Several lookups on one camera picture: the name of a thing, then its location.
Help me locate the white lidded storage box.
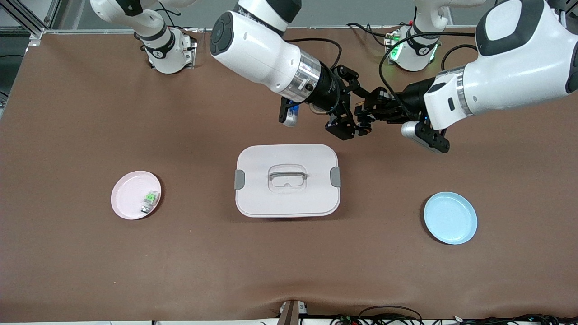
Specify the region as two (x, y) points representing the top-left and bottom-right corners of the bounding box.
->
(234, 144), (342, 218)

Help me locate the light blue round plate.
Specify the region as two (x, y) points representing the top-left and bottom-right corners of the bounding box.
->
(424, 191), (478, 245)

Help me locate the brown table mat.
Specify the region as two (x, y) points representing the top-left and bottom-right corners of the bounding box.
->
(0, 26), (578, 322)

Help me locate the pink round plate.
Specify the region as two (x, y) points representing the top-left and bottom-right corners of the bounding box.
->
(111, 170), (162, 220)

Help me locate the black arm base cable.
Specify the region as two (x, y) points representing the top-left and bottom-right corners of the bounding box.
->
(346, 22), (393, 48)

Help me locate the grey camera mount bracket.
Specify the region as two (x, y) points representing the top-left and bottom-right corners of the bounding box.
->
(277, 299), (308, 325)

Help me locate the green push-button switch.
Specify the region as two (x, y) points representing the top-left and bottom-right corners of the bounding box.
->
(140, 191), (160, 214)

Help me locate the black cable bundle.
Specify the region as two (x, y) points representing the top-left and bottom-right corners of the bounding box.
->
(330, 306), (578, 325)

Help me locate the silver table edge rail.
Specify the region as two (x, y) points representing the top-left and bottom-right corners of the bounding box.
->
(43, 26), (479, 34)

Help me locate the aluminium frame profile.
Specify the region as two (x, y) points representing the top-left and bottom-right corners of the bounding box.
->
(0, 0), (61, 48)

